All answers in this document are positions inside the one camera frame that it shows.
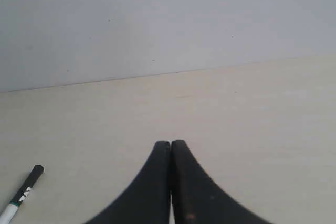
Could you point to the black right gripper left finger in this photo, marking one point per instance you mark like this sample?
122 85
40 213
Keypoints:
147 198

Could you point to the black and white marker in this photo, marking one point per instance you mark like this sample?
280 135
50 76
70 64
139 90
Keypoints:
20 196

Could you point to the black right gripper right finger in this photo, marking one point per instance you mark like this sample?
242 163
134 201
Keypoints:
196 198

